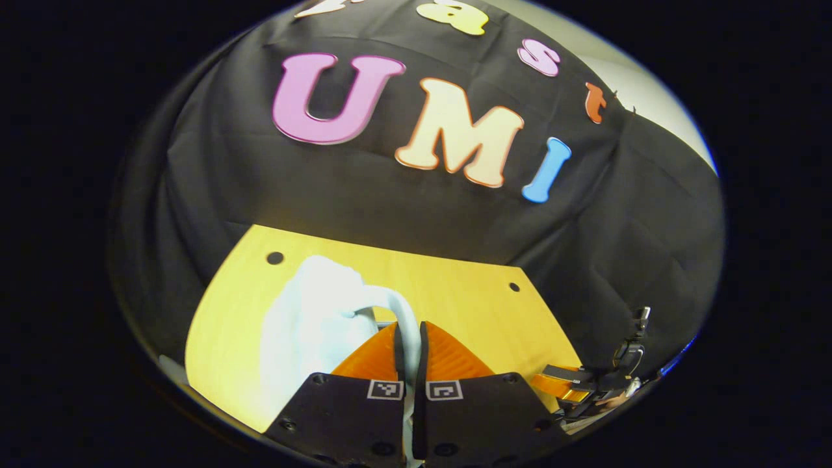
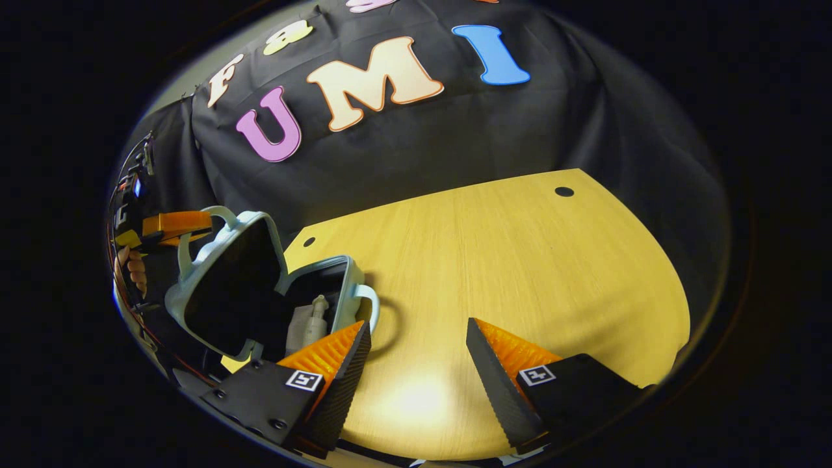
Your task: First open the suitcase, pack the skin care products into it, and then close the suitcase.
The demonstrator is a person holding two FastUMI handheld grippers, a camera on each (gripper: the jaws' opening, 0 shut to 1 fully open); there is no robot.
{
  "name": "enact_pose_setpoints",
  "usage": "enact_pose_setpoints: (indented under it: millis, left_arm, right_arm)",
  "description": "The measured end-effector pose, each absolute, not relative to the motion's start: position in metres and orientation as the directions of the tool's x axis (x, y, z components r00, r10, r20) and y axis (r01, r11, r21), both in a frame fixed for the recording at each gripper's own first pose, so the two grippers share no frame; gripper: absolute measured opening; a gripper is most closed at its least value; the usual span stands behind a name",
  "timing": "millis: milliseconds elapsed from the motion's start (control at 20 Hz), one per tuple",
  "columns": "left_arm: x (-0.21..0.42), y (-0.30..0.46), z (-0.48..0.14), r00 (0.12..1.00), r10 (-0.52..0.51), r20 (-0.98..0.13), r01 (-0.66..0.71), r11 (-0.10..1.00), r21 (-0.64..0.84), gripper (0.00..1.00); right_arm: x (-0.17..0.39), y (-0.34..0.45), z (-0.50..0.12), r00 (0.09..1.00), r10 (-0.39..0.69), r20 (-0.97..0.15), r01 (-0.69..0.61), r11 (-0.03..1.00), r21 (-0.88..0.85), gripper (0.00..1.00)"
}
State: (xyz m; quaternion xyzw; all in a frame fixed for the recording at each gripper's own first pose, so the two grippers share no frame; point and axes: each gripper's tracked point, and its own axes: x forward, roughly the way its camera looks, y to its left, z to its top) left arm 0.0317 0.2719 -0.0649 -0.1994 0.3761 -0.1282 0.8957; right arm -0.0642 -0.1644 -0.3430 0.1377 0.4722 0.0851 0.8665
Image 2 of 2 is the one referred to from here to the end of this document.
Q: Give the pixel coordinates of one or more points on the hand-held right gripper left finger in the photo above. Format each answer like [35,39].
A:
[344,396]

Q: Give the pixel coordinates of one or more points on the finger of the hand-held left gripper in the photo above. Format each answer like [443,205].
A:
[175,224]

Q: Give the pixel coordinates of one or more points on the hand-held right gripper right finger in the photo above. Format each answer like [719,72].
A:
[497,396]

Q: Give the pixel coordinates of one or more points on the light blue suitcase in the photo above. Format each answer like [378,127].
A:
[195,286]

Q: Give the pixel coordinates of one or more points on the white pump bottle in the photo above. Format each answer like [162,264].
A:
[311,325]

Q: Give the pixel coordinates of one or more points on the black backdrop cloth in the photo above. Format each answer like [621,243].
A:
[487,130]

